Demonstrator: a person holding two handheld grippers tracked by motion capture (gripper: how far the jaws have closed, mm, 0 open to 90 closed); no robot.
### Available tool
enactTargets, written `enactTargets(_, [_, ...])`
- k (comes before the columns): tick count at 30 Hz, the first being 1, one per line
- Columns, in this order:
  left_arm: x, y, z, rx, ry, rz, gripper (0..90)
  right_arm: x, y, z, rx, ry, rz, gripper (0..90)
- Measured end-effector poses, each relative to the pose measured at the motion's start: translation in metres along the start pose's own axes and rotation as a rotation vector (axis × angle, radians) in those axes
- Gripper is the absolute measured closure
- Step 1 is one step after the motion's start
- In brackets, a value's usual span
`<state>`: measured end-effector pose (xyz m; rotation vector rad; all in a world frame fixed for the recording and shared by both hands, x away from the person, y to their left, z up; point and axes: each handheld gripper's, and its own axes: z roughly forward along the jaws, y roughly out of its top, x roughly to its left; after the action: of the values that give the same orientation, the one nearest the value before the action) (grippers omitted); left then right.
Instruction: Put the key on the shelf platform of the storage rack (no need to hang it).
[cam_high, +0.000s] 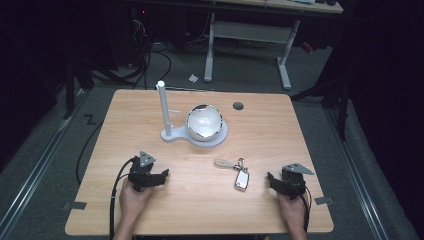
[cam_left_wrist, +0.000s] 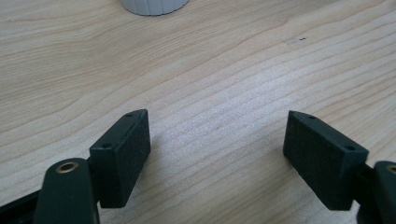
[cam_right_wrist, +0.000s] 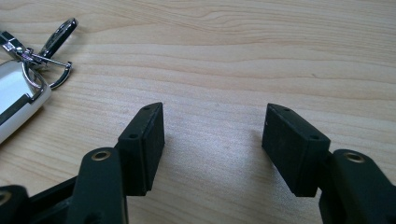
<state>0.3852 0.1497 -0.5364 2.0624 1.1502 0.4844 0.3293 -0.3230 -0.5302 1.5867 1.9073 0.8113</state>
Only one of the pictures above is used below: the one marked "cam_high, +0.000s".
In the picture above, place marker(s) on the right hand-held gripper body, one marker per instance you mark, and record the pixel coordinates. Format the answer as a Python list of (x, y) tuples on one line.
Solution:
[(294, 180)]

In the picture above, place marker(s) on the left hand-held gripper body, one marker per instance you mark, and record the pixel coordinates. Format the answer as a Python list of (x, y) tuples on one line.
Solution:
[(141, 171)]

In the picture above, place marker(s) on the person's right hand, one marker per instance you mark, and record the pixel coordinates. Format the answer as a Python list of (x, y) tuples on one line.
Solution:
[(293, 210)]

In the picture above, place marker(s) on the person's left hand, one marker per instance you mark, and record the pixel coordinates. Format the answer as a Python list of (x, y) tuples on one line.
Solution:
[(132, 200)]

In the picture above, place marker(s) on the car key with keyring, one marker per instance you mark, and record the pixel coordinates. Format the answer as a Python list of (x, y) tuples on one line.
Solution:
[(242, 180)]

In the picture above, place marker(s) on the grey tape strip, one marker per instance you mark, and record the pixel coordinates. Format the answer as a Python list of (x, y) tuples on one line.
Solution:
[(324, 200), (76, 205)]

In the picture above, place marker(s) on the white stand with pole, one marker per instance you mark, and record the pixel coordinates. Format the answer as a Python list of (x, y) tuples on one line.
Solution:
[(165, 110)]

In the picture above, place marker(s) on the round mirror bowl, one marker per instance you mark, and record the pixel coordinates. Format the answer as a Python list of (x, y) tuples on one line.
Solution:
[(204, 121)]

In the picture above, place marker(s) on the black tripod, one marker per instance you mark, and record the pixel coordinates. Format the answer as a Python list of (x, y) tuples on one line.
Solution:
[(340, 100)]

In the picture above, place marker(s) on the white paper scrap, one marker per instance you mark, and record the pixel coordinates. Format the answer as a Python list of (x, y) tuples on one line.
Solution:
[(193, 78)]

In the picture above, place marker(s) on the black stand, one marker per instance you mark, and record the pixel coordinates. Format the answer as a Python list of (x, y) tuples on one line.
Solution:
[(70, 90)]

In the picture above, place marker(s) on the metal floor rail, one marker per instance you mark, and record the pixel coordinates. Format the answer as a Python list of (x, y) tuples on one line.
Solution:
[(356, 180), (36, 170)]

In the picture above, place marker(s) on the white table frame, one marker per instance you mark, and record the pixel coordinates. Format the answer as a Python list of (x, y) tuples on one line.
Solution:
[(250, 31)]

